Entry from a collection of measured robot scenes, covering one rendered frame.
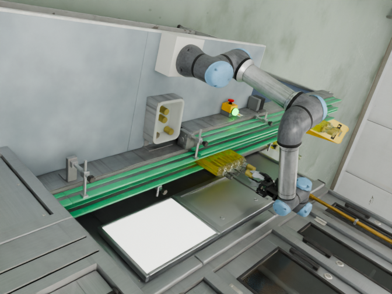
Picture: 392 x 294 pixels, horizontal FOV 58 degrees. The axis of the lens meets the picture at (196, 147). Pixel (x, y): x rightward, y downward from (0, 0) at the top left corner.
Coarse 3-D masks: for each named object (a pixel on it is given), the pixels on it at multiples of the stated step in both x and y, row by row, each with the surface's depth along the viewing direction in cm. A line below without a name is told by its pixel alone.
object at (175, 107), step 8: (160, 104) 165; (168, 104) 179; (176, 104) 179; (176, 112) 180; (168, 120) 184; (176, 120) 182; (160, 128) 183; (176, 128) 183; (160, 136) 180; (168, 136) 182; (176, 136) 184
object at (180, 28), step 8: (0, 0) 159; (16, 8) 162; (24, 8) 165; (32, 8) 167; (40, 8) 170; (48, 8) 173; (72, 16) 183; (80, 16) 186; (88, 16) 189; (96, 16) 192; (104, 16) 199; (128, 24) 209; (136, 24) 213; (144, 24) 217; (152, 24) 221; (184, 32) 243; (192, 32) 249; (200, 32) 248
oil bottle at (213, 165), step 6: (210, 156) 192; (198, 162) 192; (204, 162) 189; (210, 162) 187; (216, 162) 187; (204, 168) 191; (210, 168) 187; (216, 168) 184; (222, 168) 183; (216, 174) 185; (222, 174) 184
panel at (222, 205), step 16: (224, 176) 204; (192, 192) 185; (208, 192) 188; (224, 192) 190; (240, 192) 193; (144, 208) 166; (192, 208) 172; (208, 208) 175; (224, 208) 178; (240, 208) 180; (256, 208) 181; (208, 224) 163; (224, 224) 166; (240, 224) 171; (112, 240) 144; (208, 240) 154; (128, 256) 138; (176, 256) 142; (144, 272) 132; (160, 272) 136
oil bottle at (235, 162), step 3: (219, 153) 197; (222, 153) 197; (225, 153) 198; (222, 156) 195; (225, 156) 195; (228, 156) 195; (231, 156) 196; (228, 159) 193; (231, 159) 193; (234, 159) 193; (237, 159) 194; (234, 162) 191; (237, 162) 192; (234, 165) 191; (237, 165) 191; (234, 168) 191
